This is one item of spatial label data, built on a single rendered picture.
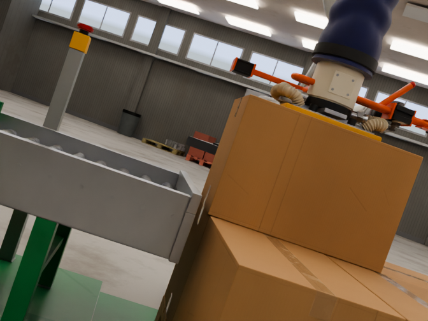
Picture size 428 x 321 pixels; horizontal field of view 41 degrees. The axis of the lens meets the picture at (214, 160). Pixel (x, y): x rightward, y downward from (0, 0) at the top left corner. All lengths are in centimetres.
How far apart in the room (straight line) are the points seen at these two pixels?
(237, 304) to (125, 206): 53
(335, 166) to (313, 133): 13
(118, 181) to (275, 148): 51
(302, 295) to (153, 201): 56
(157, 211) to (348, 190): 63
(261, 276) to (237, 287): 6
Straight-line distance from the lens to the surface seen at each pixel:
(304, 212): 185
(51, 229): 167
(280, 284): 125
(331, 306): 130
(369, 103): 206
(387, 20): 205
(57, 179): 165
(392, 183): 193
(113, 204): 164
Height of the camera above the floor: 77
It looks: 2 degrees down
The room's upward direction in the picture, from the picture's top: 20 degrees clockwise
